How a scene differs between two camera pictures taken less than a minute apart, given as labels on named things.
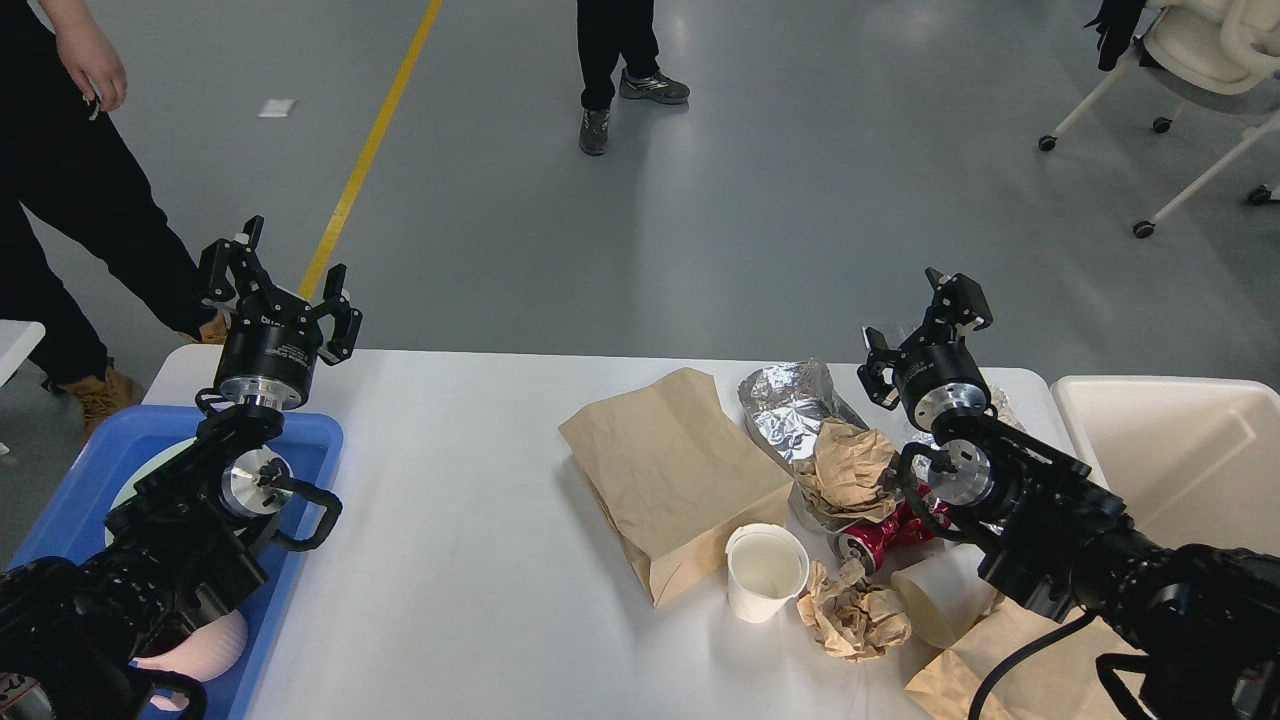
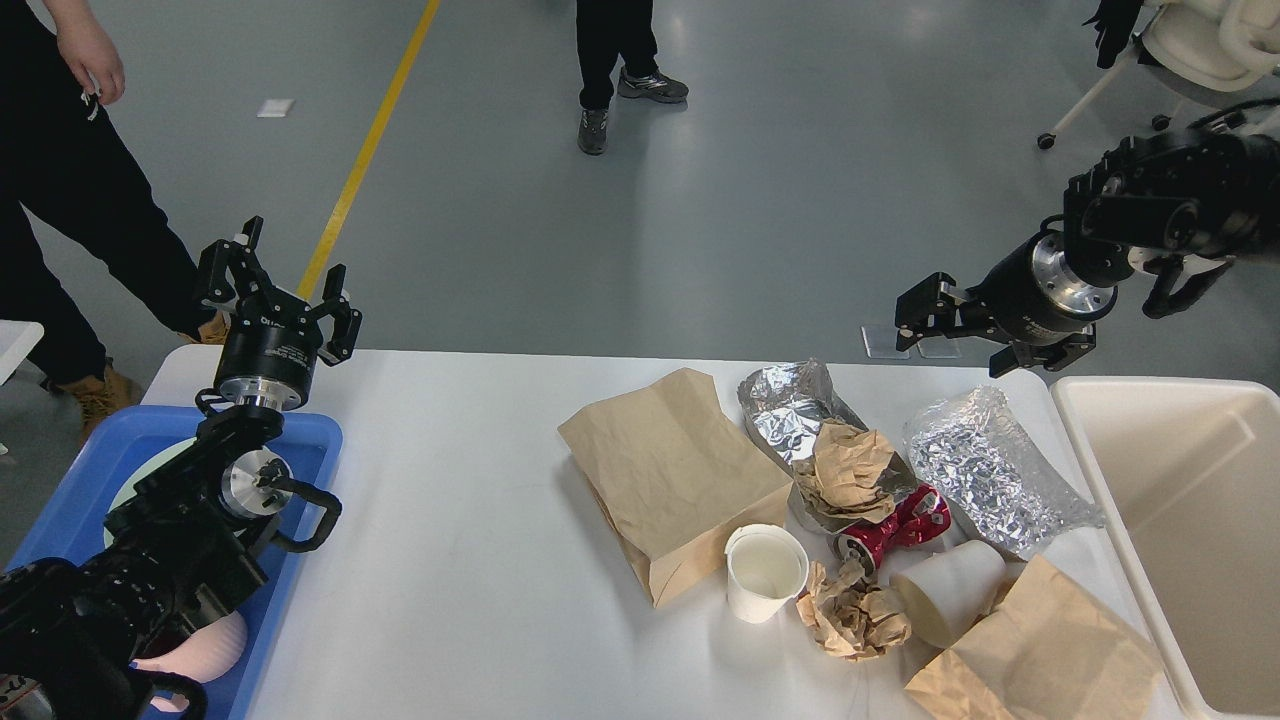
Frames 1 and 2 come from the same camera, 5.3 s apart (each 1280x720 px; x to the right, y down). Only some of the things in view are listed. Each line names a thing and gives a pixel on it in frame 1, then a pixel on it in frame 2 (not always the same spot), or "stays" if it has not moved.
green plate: x=142 y=470 stays
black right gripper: x=935 y=375 → x=1030 y=294
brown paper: x=851 y=617 stays
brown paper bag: x=677 y=474 stays
